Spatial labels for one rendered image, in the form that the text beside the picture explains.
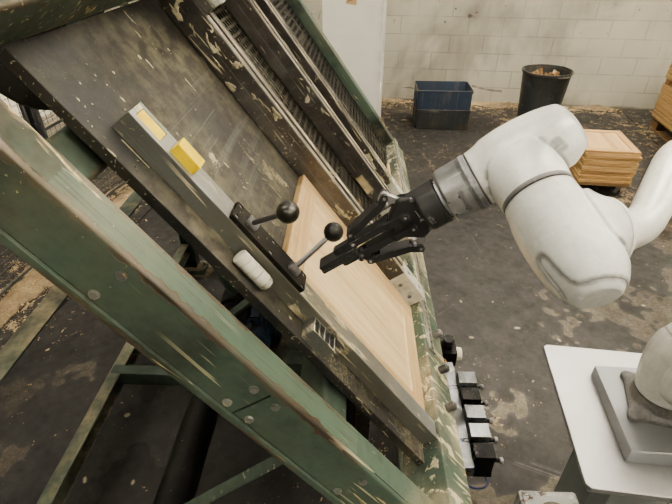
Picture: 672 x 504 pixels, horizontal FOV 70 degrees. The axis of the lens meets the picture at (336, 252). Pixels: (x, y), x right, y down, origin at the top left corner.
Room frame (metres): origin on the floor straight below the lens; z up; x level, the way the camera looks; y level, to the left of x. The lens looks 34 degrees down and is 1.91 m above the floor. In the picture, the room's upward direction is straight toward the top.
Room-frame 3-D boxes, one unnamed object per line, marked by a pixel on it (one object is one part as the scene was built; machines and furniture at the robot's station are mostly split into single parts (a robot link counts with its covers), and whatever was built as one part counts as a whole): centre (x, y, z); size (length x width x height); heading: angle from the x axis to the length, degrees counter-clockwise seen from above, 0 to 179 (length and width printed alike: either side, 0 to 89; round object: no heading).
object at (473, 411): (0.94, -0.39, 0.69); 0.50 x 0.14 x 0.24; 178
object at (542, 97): (5.23, -2.21, 0.33); 0.52 x 0.51 x 0.65; 172
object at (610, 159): (3.92, -2.23, 0.20); 0.61 x 0.53 x 0.40; 172
